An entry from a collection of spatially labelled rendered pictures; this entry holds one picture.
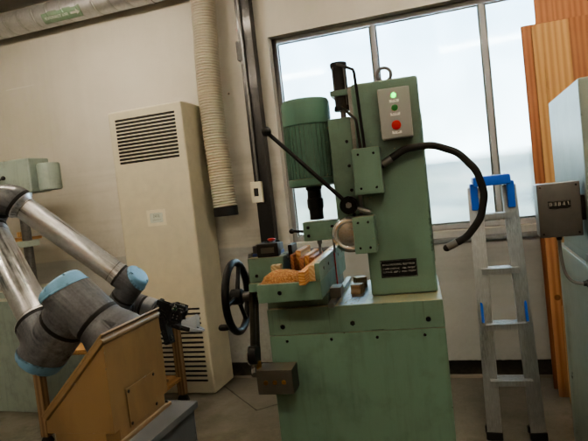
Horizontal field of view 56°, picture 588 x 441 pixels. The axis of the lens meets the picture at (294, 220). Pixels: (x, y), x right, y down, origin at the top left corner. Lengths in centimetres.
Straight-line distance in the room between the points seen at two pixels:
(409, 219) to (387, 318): 34
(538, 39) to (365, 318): 195
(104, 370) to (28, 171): 242
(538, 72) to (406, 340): 184
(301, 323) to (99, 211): 253
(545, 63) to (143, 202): 241
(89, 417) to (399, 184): 117
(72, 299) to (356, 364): 91
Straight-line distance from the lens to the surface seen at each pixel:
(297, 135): 196
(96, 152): 413
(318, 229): 199
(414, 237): 189
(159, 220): 352
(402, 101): 183
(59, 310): 179
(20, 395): 401
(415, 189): 188
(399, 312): 182
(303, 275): 168
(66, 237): 215
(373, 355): 186
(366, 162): 180
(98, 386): 163
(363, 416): 194
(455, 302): 339
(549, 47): 327
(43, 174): 382
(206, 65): 355
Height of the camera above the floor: 119
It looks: 3 degrees down
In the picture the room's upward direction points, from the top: 6 degrees counter-clockwise
